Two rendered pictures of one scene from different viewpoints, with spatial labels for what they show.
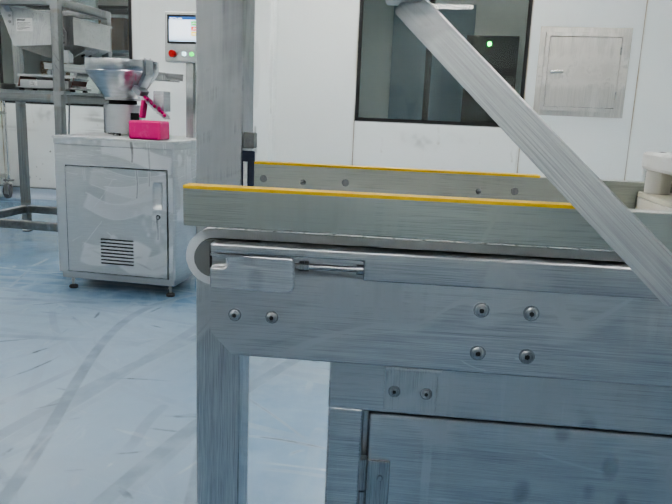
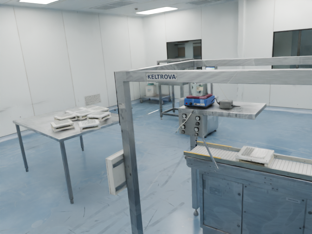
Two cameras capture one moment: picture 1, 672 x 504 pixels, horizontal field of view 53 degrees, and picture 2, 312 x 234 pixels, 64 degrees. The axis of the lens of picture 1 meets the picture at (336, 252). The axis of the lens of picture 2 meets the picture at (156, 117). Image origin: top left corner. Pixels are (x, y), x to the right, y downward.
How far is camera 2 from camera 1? 1.72 m
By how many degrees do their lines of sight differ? 29
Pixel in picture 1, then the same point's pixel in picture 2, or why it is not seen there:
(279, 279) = (191, 160)
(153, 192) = not seen: hidden behind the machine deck
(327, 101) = not seen: hidden behind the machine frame
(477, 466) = (214, 181)
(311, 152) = (256, 88)
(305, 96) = not seen: hidden behind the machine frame
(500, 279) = (211, 163)
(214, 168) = (192, 141)
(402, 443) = (206, 178)
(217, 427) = (193, 173)
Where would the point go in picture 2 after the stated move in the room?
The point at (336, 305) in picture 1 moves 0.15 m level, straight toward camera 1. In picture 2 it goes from (197, 164) to (191, 171)
